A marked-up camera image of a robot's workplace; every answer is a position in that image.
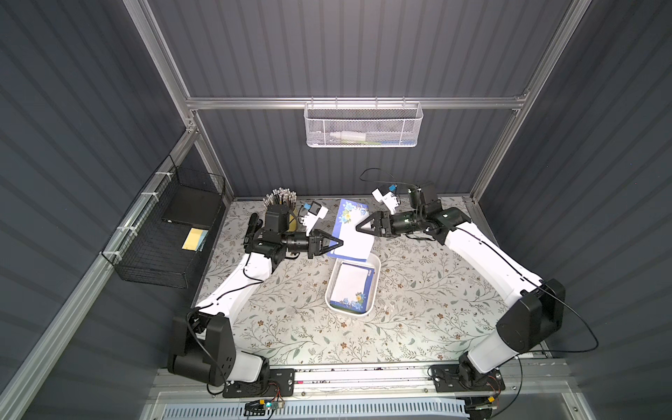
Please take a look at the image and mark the white ribbed cable duct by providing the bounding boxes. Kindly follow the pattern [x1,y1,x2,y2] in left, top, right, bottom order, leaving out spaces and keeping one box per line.
[159,397,470,419]

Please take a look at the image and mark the yellow pencil cup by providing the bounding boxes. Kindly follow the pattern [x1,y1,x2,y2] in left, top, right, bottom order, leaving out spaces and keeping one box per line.
[286,213,299,233]

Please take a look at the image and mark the white wire mesh basket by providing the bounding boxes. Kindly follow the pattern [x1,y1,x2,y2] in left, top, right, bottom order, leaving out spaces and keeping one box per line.
[304,101,424,148]

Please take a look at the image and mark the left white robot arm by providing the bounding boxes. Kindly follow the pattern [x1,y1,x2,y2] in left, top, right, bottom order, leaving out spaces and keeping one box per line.
[167,201,343,390]

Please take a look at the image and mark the coloured pencils bunch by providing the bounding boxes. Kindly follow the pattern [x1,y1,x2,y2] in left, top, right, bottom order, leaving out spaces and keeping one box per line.
[262,187,297,211]

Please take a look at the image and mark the white glue bottle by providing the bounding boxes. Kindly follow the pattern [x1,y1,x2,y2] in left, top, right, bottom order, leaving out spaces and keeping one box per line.
[330,131,367,144]

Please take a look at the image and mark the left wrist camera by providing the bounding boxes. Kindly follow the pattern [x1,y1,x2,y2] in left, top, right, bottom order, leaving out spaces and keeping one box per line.
[301,201,328,236]

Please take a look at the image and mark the black wire wall basket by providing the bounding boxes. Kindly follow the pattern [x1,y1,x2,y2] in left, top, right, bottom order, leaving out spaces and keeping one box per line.
[103,159,226,289]

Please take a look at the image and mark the aluminium front rail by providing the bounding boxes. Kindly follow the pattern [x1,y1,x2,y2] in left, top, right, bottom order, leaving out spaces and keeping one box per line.
[146,358,579,405]

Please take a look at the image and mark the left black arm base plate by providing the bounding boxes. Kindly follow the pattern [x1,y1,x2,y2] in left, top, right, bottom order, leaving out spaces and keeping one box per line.
[223,369,296,398]

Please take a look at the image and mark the blue floral stationery paper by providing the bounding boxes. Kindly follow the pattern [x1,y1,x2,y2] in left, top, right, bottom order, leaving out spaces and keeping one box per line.
[332,199,375,262]

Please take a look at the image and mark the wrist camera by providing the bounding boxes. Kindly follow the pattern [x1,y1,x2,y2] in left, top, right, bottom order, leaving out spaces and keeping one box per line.
[372,184,401,215]
[301,201,328,236]

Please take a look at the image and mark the floral table mat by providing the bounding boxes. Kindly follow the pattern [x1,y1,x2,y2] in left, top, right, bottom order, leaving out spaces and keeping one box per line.
[191,196,550,367]

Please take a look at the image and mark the black stapler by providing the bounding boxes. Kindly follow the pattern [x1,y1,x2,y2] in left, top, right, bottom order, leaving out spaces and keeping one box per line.
[243,213,264,253]

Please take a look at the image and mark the yellow sticky notes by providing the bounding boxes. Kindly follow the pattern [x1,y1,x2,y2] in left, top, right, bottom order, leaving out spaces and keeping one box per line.
[182,227,208,251]

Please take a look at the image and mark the black notebook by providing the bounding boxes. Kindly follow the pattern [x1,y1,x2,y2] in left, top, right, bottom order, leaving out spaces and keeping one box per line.
[162,185,222,229]

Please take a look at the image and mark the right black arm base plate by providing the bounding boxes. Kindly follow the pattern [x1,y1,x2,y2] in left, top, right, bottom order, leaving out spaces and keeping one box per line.
[428,364,506,394]

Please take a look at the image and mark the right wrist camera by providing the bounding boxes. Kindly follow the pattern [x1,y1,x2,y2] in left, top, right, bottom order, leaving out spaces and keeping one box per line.
[372,184,401,215]

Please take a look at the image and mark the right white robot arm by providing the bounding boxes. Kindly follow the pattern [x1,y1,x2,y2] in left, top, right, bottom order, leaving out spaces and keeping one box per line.
[356,185,565,386]

